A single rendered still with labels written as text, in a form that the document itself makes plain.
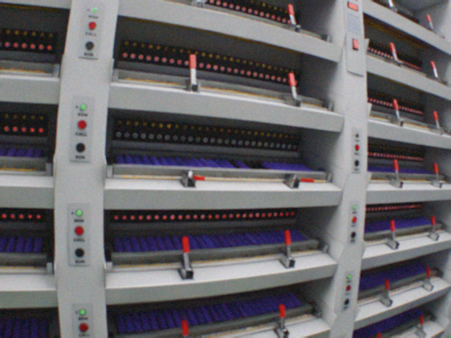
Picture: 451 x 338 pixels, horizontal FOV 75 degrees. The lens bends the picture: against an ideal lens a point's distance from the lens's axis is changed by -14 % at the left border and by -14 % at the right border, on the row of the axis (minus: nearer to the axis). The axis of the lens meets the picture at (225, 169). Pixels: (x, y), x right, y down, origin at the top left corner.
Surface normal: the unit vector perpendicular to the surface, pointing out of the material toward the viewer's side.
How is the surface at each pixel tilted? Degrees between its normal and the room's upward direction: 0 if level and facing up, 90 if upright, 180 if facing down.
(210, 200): 110
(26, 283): 20
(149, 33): 90
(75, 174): 90
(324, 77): 90
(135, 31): 90
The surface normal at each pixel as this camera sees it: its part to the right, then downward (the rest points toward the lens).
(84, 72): 0.43, 0.01
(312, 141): -0.90, -0.04
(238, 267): 0.18, -0.93
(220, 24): 0.39, 0.36
